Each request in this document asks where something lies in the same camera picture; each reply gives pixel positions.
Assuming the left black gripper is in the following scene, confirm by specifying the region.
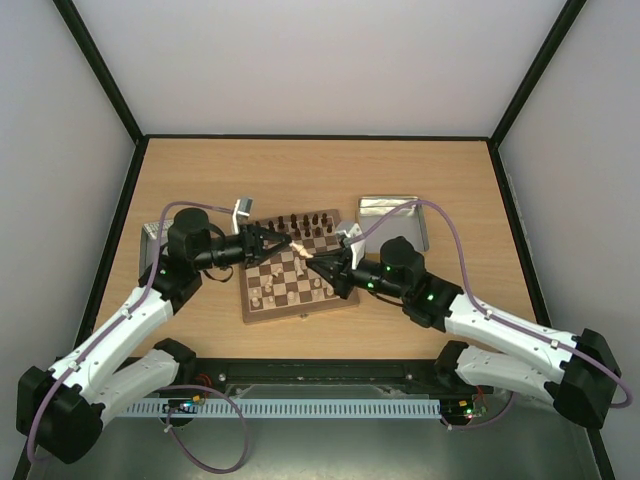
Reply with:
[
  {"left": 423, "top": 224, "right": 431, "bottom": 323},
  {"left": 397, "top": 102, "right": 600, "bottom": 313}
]
[{"left": 194, "top": 224, "right": 292, "bottom": 272}]

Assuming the white rook piece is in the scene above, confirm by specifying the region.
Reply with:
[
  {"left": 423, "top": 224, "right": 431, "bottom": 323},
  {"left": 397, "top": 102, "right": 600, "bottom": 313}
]
[{"left": 289, "top": 242, "right": 314, "bottom": 259}]

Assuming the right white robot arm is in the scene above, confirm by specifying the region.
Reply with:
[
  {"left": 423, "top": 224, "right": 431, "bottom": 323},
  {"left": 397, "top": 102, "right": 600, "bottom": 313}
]
[{"left": 306, "top": 237, "right": 621, "bottom": 429}]

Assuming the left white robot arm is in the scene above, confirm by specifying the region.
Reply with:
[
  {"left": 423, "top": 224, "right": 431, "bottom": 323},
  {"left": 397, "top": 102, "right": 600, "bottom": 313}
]
[{"left": 16, "top": 202, "right": 292, "bottom": 463}]

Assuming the wooden chess board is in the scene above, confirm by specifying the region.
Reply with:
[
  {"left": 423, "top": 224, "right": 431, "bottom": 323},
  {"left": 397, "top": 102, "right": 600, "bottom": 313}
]
[{"left": 239, "top": 233, "right": 360, "bottom": 324}]

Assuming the dark chess pieces row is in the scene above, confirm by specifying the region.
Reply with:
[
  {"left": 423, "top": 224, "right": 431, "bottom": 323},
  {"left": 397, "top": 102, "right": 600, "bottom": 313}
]
[{"left": 253, "top": 209, "right": 341, "bottom": 240}]

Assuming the white queen piece standing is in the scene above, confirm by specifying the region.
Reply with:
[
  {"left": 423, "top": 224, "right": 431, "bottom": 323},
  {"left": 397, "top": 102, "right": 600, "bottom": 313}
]
[{"left": 294, "top": 257, "right": 304, "bottom": 277}]

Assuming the yellow metal tin box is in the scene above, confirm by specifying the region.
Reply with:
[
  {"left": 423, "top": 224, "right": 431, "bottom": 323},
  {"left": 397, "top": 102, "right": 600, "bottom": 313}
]
[{"left": 356, "top": 196, "right": 429, "bottom": 254}]

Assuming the silver metal tin lid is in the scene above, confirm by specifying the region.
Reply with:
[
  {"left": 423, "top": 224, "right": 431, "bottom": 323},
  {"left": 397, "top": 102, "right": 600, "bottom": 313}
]
[{"left": 138, "top": 219, "right": 173, "bottom": 277}]

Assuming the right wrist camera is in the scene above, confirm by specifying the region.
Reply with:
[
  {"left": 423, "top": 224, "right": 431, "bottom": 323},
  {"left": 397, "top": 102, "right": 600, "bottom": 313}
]
[{"left": 336, "top": 220, "right": 366, "bottom": 270}]

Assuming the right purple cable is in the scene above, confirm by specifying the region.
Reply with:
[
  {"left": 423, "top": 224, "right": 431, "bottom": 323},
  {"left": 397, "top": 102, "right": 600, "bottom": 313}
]
[{"left": 344, "top": 199, "right": 634, "bottom": 432}]

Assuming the purple cable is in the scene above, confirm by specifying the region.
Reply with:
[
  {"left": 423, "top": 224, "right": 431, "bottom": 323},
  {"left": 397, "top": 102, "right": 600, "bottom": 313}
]
[
  {"left": 344, "top": 199, "right": 634, "bottom": 432},
  {"left": 25, "top": 201, "right": 250, "bottom": 474}
]

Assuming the black mounting rail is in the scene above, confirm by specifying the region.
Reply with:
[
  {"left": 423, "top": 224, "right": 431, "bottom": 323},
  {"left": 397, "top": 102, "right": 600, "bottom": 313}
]
[{"left": 189, "top": 357, "right": 581, "bottom": 396}]

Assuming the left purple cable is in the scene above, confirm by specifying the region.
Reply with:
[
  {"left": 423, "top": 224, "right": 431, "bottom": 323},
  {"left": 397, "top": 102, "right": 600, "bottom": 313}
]
[{"left": 25, "top": 201, "right": 250, "bottom": 474}]

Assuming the light blue cable duct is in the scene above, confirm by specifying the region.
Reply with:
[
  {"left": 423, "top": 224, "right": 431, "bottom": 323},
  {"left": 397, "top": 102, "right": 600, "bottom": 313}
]
[{"left": 119, "top": 398, "right": 441, "bottom": 419}]

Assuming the black enclosure frame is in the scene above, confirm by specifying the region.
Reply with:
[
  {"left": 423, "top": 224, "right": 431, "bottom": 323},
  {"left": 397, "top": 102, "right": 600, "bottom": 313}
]
[{"left": 9, "top": 0, "right": 621, "bottom": 480}]

